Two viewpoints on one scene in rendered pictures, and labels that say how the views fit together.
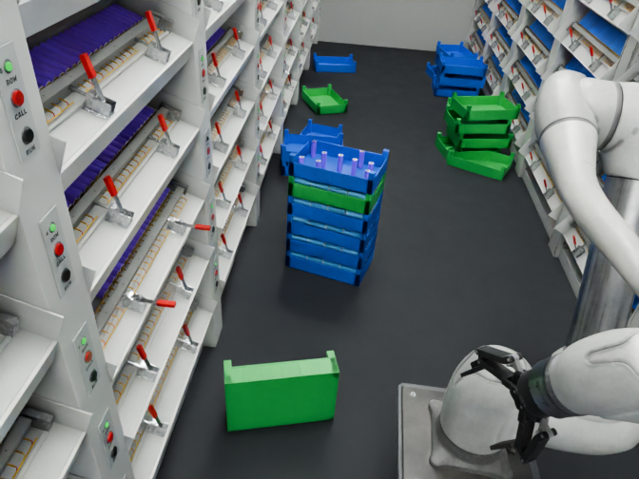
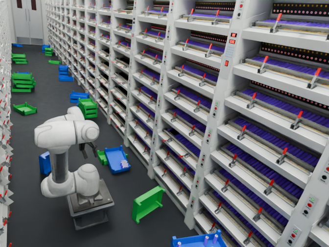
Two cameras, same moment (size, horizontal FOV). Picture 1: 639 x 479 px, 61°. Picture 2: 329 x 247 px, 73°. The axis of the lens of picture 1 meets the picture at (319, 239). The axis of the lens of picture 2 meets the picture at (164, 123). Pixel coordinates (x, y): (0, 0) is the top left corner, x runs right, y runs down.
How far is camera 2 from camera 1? 232 cm
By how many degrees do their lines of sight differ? 111
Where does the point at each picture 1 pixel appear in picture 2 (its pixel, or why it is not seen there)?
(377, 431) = (116, 220)
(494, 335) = not seen: outside the picture
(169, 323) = (176, 168)
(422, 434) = (102, 190)
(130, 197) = (178, 124)
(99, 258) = (166, 116)
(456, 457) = not seen: hidden behind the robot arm
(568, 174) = not seen: hidden behind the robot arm
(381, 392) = (121, 234)
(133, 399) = (163, 155)
